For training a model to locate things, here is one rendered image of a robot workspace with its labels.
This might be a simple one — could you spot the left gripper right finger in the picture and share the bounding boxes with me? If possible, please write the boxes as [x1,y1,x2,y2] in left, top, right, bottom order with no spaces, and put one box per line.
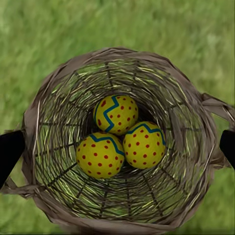
[219,130,235,169]

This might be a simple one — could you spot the wicker basket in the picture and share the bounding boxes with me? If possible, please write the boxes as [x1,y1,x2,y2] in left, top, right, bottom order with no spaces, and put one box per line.
[0,46,235,235]

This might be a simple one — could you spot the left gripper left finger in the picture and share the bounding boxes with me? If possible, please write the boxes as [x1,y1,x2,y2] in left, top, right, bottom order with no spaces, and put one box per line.
[0,130,25,189]

